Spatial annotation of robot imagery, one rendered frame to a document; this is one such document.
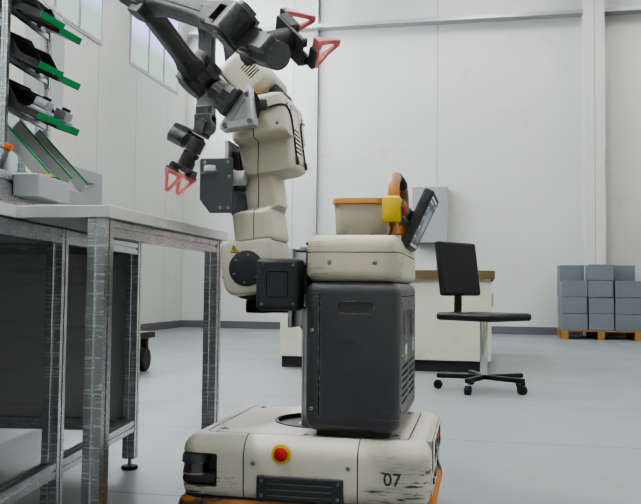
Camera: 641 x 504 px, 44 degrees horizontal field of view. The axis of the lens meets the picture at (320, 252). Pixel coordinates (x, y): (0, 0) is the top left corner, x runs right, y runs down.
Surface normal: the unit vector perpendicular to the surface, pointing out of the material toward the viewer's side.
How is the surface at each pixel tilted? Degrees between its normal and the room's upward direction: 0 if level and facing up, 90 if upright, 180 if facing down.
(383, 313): 90
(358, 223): 92
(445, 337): 90
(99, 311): 90
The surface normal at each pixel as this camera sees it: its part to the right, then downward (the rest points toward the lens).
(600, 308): -0.20, -0.05
